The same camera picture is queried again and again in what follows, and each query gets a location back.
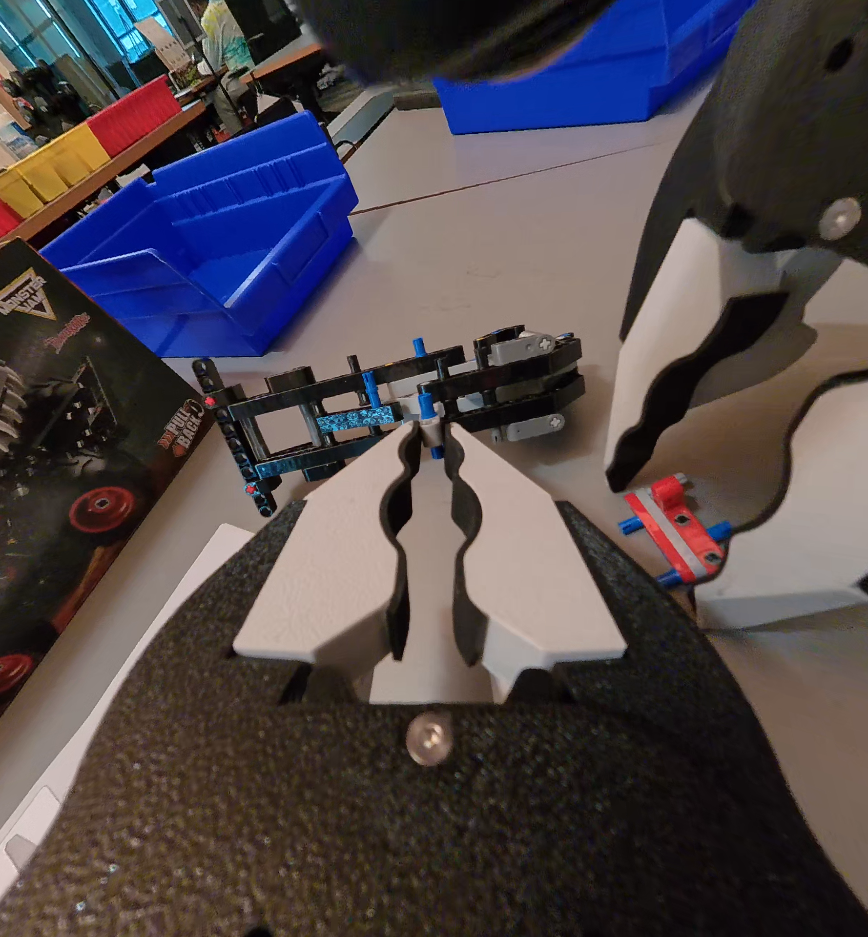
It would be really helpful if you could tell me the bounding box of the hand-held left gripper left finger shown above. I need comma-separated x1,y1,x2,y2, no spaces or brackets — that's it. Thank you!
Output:
232,422,414,702

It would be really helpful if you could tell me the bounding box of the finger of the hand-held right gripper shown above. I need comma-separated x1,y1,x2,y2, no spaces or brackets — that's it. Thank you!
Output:
604,216,791,491
698,365,868,632

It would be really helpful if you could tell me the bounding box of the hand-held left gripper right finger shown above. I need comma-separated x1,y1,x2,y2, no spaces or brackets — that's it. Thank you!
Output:
445,422,627,704

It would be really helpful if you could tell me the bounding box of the red toy beam assembly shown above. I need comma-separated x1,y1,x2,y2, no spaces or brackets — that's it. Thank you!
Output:
619,474,734,587

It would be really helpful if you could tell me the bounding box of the black toy chassis assembly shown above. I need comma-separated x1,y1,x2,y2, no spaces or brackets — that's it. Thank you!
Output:
191,333,587,517

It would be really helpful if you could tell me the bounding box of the grey desk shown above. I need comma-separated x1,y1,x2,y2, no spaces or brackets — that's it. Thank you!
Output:
0,44,868,937

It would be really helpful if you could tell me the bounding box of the white instruction booklet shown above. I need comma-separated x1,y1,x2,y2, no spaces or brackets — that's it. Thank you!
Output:
0,523,259,894

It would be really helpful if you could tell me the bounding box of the blue plastic bin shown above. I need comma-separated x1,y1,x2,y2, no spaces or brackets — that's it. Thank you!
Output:
39,111,359,357
433,0,761,136

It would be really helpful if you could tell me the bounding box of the black toy set box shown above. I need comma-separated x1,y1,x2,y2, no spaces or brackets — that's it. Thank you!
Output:
0,238,215,762

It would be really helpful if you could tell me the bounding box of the long wooden table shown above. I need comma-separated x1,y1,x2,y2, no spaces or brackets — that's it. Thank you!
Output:
5,97,209,248

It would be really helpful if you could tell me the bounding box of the row of yellow plastic bins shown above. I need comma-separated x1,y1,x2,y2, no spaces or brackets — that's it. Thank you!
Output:
0,123,113,221

